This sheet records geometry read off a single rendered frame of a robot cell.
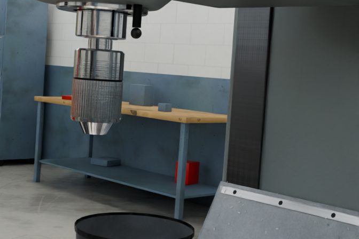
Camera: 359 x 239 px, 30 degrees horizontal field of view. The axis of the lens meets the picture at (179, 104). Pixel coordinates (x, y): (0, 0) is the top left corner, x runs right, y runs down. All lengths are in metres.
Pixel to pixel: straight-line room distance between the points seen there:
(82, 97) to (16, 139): 7.40
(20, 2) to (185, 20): 2.24
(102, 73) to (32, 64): 7.43
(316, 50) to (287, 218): 0.23
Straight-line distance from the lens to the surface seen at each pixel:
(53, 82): 8.18
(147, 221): 2.91
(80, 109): 0.62
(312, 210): 0.91
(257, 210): 0.96
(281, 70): 0.95
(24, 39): 7.98
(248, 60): 0.98
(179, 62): 6.54
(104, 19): 0.61
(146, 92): 6.41
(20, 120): 8.01
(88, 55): 0.61
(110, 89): 0.61
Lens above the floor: 1.26
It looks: 3 degrees down
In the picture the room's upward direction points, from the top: 4 degrees clockwise
